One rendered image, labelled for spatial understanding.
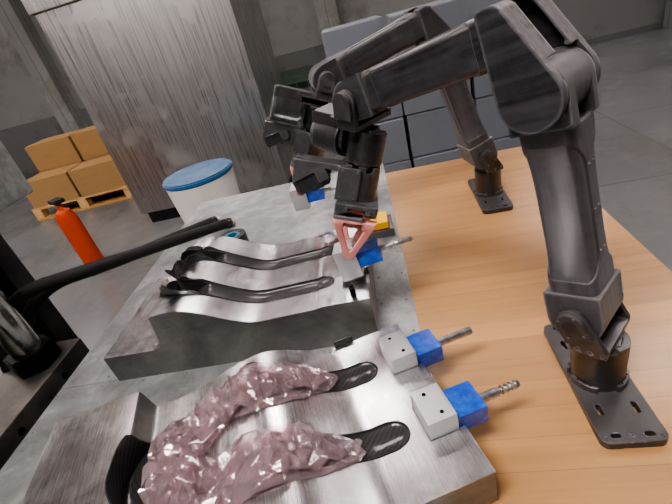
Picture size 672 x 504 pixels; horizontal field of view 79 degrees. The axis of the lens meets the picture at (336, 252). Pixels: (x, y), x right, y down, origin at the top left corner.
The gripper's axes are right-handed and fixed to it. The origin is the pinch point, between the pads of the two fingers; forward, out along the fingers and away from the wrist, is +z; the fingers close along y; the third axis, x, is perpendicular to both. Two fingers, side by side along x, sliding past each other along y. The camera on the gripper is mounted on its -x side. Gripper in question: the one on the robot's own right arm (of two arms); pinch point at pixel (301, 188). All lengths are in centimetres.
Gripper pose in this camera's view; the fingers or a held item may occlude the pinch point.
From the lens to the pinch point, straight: 99.0
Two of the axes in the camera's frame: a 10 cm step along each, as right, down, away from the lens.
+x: 9.7, 2.1, 1.0
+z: -2.3, 8.3, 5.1
